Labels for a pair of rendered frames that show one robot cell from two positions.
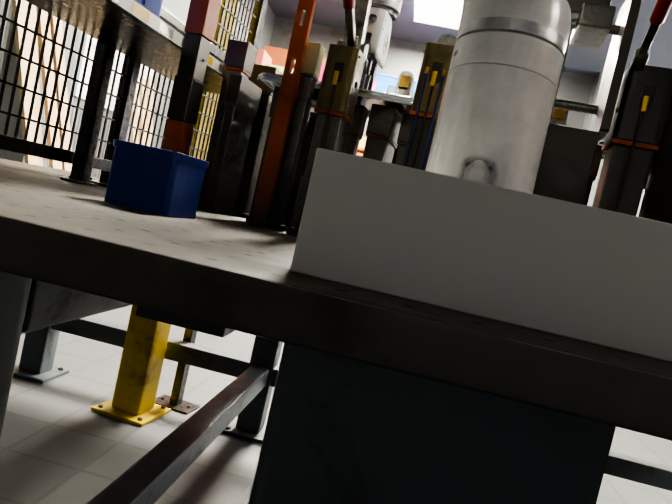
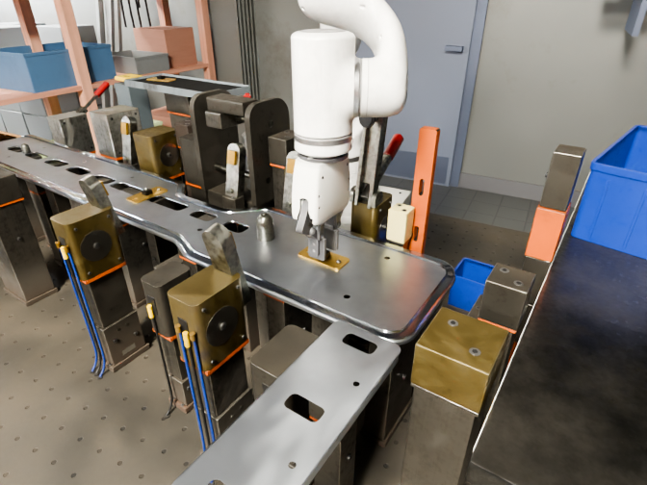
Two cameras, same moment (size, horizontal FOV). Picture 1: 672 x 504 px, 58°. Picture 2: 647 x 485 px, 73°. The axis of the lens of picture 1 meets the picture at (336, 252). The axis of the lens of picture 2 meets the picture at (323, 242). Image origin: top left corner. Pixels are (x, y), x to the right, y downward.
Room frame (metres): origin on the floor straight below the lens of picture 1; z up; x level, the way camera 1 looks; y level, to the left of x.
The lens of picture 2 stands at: (1.88, 0.25, 1.39)
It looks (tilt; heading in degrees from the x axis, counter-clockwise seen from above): 30 degrees down; 201
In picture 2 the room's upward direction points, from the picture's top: straight up
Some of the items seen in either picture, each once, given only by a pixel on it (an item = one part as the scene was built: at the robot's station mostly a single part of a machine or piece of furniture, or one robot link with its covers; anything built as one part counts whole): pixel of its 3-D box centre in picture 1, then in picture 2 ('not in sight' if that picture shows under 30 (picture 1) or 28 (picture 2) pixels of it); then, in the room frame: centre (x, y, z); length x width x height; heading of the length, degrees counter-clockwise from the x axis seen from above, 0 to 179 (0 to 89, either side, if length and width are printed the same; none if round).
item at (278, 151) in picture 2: not in sight; (290, 220); (1.03, -0.16, 0.91); 0.07 x 0.05 x 0.42; 167
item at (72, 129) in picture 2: not in sight; (87, 170); (0.88, -0.97, 0.88); 0.12 x 0.07 x 0.36; 167
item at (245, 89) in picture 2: not in sight; (185, 86); (0.81, -0.58, 1.16); 0.37 x 0.14 x 0.02; 77
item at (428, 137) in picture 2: (286, 97); (414, 260); (1.16, 0.16, 0.95); 0.03 x 0.01 x 0.50; 77
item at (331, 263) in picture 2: not in sight; (323, 254); (1.29, 0.02, 1.01); 0.08 x 0.04 x 0.01; 77
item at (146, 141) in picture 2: not in sight; (171, 198); (0.98, -0.55, 0.89); 0.12 x 0.08 x 0.38; 167
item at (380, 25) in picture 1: (374, 35); (323, 181); (1.29, 0.02, 1.14); 0.10 x 0.07 x 0.11; 167
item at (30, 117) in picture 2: not in sight; (39, 85); (-1.46, -4.10, 0.55); 1.11 x 0.74 x 1.10; 84
